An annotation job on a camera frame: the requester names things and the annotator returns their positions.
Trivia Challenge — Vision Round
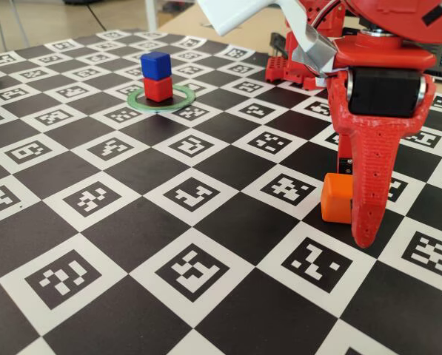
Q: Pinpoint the red gripper black motor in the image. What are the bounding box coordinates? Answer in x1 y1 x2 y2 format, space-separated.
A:
330 32 439 248

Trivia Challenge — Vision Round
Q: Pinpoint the orange cube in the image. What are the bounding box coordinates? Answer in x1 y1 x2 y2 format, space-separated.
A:
320 172 354 226

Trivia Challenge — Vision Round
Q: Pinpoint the red cube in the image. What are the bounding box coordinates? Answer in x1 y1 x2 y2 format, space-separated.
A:
142 76 174 103

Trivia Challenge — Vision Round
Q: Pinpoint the blue cube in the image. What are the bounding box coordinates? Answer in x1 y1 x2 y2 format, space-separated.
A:
140 51 172 81

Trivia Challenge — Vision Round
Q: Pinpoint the black white marker checkerboard mat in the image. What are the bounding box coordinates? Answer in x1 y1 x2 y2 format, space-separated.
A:
0 29 442 355

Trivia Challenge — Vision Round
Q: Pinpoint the white table leg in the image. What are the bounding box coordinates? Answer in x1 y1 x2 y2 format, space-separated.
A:
146 0 159 33

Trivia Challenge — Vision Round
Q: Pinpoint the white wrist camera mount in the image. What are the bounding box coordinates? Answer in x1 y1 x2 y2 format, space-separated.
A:
198 0 338 81

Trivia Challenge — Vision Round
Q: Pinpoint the green ring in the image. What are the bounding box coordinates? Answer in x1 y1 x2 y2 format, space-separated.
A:
127 84 196 114

